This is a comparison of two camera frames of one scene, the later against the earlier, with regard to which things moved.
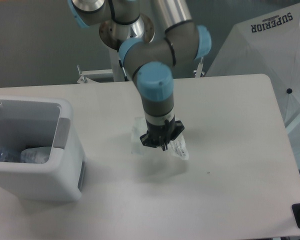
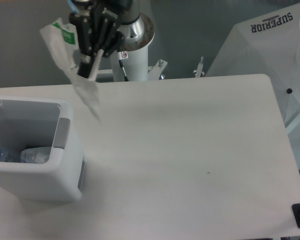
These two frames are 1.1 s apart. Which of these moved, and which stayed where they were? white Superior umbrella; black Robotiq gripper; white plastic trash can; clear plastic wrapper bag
Moved: black Robotiq gripper; clear plastic wrapper bag
Stayed: white plastic trash can; white Superior umbrella
